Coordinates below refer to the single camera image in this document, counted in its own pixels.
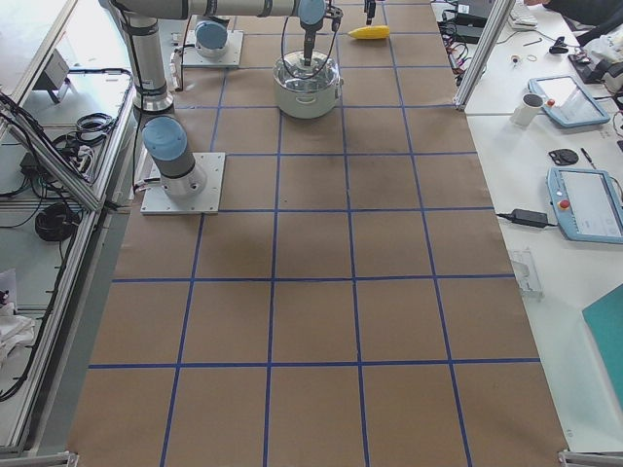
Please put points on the white mug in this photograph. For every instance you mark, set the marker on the white mug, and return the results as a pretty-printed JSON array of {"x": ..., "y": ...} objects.
[{"x": 529, "y": 106}]

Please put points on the black power brick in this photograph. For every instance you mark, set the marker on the black power brick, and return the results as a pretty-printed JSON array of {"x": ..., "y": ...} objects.
[{"x": 467, "y": 33}]

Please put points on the blue teach pendant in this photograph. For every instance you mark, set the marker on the blue teach pendant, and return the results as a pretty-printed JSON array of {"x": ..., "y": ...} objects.
[
  {"x": 567, "y": 102},
  {"x": 585, "y": 204}
]

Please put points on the white power strip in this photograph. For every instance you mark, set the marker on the white power strip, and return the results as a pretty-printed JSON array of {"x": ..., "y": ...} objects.
[{"x": 82, "y": 160}]

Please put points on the black pen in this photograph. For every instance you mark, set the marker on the black pen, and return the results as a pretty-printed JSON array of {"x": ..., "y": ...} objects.
[{"x": 588, "y": 158}]

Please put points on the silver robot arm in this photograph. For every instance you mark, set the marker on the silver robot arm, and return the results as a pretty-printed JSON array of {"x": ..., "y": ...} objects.
[
  {"x": 211, "y": 31},
  {"x": 164, "y": 138}
]

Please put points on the clear plastic holder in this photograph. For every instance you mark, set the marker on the clear plastic holder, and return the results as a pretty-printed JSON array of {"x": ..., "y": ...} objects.
[{"x": 526, "y": 273}]

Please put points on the far blue teach pendant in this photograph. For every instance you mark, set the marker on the far blue teach pendant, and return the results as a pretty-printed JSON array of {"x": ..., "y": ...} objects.
[{"x": 567, "y": 102}]

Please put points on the aluminium frame post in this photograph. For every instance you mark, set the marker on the aluminium frame post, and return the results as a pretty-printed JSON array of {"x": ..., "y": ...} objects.
[{"x": 499, "y": 14}]

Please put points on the black power adapter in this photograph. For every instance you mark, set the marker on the black power adapter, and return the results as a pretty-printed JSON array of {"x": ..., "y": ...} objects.
[{"x": 529, "y": 218}]

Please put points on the yellow corn cob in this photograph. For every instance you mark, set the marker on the yellow corn cob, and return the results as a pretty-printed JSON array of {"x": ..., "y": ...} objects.
[{"x": 370, "y": 32}]

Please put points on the glass pot lid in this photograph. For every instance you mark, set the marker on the glass pot lid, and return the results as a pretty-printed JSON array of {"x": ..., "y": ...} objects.
[{"x": 291, "y": 72}]

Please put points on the near blue teach pendant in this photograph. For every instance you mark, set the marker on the near blue teach pendant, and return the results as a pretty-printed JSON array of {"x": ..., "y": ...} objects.
[{"x": 585, "y": 204}]

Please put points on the teal cutting mat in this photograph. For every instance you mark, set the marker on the teal cutting mat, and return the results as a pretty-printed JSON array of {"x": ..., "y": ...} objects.
[{"x": 604, "y": 319}]

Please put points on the black computer mouse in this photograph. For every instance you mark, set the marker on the black computer mouse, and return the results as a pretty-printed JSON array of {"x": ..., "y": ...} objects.
[{"x": 563, "y": 157}]

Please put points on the black and white cloth pile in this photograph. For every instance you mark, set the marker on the black and white cloth pile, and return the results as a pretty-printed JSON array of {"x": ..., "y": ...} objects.
[{"x": 16, "y": 330}]

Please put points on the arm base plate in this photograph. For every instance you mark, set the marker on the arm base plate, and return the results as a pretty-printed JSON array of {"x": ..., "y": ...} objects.
[
  {"x": 197, "y": 56},
  {"x": 195, "y": 193}
]

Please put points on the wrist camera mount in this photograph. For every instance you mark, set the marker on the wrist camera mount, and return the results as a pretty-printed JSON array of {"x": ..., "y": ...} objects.
[{"x": 334, "y": 15}]

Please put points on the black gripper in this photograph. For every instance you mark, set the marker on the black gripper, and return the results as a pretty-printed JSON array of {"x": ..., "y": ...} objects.
[{"x": 309, "y": 40}]

